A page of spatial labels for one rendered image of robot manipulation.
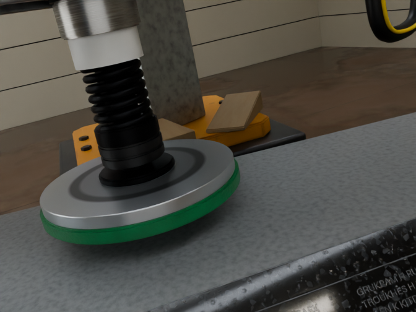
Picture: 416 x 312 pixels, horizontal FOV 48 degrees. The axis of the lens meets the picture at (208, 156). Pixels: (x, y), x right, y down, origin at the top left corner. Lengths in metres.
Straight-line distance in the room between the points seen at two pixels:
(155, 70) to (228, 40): 6.13
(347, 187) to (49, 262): 0.32
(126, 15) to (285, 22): 7.36
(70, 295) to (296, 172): 0.30
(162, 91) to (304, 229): 0.82
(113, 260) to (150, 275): 0.06
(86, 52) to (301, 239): 0.26
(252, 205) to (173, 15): 0.82
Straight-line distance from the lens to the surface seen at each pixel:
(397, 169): 0.56
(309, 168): 0.59
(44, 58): 6.60
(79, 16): 0.45
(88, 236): 0.44
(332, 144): 0.66
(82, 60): 0.47
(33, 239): 0.58
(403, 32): 0.98
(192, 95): 1.28
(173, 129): 1.03
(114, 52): 0.46
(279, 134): 1.17
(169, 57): 1.23
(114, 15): 0.45
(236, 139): 1.13
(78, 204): 0.47
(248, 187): 0.56
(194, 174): 0.46
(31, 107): 6.64
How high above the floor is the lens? 1.08
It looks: 18 degrees down
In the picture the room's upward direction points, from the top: 11 degrees counter-clockwise
